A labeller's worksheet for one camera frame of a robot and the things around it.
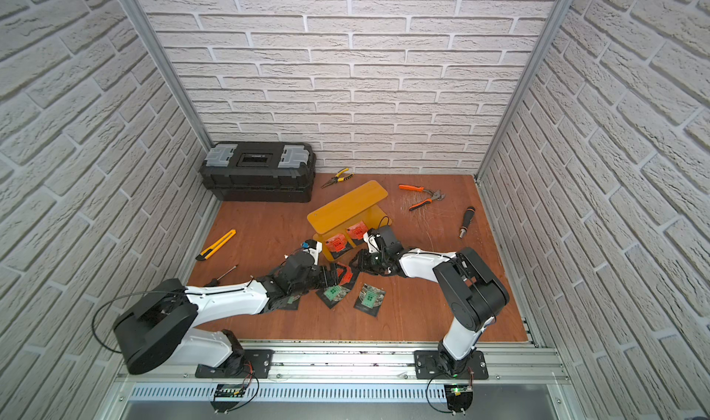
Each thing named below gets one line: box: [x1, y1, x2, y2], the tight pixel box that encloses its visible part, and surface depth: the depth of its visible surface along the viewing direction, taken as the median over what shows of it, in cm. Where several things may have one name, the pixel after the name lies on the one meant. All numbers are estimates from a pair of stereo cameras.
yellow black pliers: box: [320, 167, 355, 189], surface depth 120 cm
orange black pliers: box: [398, 184, 446, 212], surface depth 115 cm
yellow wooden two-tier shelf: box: [306, 180, 392, 261], surface depth 94 cm
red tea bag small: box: [346, 221, 369, 240], surface depth 102 cm
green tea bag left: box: [323, 284, 351, 302], surface depth 88 cm
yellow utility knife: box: [195, 229, 237, 261], surface depth 98 cm
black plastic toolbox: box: [199, 140, 317, 203], surface depth 102 cm
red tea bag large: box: [325, 233, 347, 253], surface depth 99 cm
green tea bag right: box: [353, 283, 387, 318], surface depth 87 cm
